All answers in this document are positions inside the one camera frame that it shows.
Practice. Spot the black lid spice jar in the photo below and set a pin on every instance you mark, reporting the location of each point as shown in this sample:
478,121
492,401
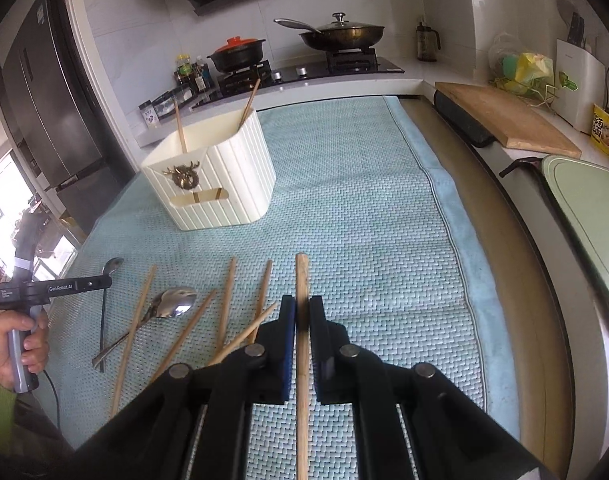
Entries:
149,116

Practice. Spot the person's left hand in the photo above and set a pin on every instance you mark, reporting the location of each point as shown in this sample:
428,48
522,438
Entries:
37,352

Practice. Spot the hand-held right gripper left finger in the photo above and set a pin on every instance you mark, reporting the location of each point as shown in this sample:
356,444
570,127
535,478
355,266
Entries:
284,340

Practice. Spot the white knife block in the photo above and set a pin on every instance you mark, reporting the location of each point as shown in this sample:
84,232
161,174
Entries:
579,90

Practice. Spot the dark sauce bottle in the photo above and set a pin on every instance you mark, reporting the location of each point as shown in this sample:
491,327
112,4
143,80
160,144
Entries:
209,74
199,80

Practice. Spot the yellow plastic bag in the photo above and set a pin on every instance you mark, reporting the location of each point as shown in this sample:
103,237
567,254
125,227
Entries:
534,70

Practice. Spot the living room window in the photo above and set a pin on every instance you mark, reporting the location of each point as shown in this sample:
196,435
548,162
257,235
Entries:
4,210

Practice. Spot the yellow noodle cup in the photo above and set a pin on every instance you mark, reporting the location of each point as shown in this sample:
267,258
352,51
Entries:
606,130

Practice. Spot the glass french press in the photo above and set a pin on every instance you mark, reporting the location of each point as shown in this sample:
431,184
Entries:
427,42

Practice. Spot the white ribbed utensil holder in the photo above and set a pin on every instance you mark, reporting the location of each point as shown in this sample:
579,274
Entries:
234,180

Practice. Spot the dark clothing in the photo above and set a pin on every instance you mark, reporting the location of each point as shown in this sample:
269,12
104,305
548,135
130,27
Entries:
39,430

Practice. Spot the wooden chopstick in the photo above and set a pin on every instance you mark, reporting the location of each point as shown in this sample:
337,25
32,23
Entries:
180,127
227,305
264,295
134,340
239,336
301,280
249,102
189,327

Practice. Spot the black clay pot red lid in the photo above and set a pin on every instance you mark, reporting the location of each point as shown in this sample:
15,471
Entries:
237,55

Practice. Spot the large metal spoon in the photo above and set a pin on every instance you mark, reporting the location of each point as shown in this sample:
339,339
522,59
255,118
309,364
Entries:
174,302

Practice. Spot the dark grey refrigerator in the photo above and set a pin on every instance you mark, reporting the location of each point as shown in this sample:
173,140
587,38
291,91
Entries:
44,110

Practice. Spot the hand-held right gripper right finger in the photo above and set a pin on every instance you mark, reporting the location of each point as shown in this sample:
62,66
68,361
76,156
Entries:
318,355

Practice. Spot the light blue woven mat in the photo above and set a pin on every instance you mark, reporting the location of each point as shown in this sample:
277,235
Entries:
359,210

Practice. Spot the wooden cutting board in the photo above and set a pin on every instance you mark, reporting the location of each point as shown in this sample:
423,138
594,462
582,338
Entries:
504,117

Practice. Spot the green label oil bottle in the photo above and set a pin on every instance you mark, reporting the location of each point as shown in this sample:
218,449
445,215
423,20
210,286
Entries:
184,70

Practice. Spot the green scrubber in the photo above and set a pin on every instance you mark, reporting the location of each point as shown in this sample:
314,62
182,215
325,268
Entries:
509,66

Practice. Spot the small metal spoon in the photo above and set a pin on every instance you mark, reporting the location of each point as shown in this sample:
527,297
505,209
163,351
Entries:
113,266

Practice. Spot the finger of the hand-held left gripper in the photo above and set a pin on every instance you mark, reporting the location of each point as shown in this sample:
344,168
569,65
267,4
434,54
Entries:
97,283

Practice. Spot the black glass gas stove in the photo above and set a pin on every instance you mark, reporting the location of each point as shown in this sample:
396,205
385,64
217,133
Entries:
289,80

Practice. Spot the clear plastic bag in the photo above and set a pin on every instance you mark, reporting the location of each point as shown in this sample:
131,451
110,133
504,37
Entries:
499,47

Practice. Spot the wok with glass lid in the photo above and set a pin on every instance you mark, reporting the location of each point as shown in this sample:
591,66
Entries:
344,32

